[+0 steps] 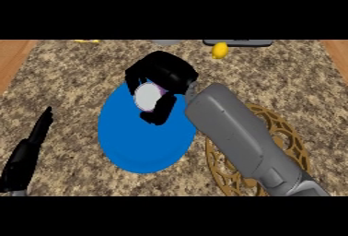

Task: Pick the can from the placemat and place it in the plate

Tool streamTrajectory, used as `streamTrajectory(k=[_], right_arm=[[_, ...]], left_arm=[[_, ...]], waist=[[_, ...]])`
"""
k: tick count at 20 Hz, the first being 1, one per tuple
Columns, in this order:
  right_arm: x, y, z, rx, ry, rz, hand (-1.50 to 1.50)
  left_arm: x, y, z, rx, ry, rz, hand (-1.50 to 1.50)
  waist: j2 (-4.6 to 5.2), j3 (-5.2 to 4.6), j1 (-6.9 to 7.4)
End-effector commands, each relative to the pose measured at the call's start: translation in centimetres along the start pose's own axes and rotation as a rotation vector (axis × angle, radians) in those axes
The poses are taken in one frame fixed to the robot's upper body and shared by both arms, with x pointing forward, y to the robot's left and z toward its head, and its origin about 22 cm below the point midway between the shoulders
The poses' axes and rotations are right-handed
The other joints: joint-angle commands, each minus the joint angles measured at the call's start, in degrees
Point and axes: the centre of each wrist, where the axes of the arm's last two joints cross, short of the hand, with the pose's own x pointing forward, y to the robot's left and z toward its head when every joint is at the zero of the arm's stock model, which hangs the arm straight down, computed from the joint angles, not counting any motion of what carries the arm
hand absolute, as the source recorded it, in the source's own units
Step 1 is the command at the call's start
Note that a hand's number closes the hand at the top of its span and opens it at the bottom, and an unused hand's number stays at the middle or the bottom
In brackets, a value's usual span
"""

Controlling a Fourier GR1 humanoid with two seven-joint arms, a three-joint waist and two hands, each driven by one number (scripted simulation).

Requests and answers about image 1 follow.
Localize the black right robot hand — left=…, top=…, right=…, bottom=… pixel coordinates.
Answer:
left=124, top=50, right=201, bottom=126

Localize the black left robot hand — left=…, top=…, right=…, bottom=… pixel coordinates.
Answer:
left=0, top=106, right=55, bottom=194

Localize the purple can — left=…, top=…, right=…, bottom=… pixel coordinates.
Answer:
left=133, top=82, right=169, bottom=112

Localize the blue plate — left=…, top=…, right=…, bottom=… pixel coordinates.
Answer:
left=96, top=80, right=200, bottom=174

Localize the gold openwork placemat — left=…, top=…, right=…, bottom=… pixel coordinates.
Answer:
left=204, top=102, right=313, bottom=197

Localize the grey round object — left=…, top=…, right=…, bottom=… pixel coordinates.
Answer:
left=151, top=39, right=186, bottom=47

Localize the yellow lemon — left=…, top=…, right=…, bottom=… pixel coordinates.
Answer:
left=211, top=41, right=231, bottom=60

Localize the dark grey flat appliance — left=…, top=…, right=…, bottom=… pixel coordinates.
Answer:
left=201, top=39, right=275, bottom=48

